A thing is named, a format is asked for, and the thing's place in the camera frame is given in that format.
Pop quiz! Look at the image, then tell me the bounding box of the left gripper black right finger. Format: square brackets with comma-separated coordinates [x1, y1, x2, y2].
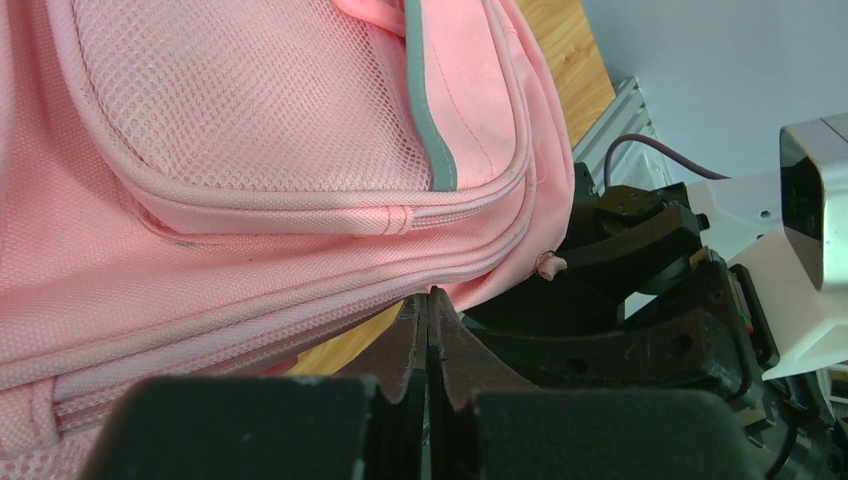
[427, 288, 763, 479]

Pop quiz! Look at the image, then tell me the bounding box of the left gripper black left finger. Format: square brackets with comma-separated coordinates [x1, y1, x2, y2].
[81, 295, 428, 479]

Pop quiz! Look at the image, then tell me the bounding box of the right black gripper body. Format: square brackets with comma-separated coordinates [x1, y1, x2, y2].
[575, 164, 847, 479]

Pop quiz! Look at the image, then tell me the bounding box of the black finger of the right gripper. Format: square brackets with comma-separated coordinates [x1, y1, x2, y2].
[473, 261, 746, 398]
[463, 204, 702, 335]

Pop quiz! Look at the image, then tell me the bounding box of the pink student backpack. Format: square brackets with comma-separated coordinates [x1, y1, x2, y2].
[1, 1, 575, 479]

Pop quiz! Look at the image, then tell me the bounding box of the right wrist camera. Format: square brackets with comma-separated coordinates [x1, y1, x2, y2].
[687, 113, 847, 379]

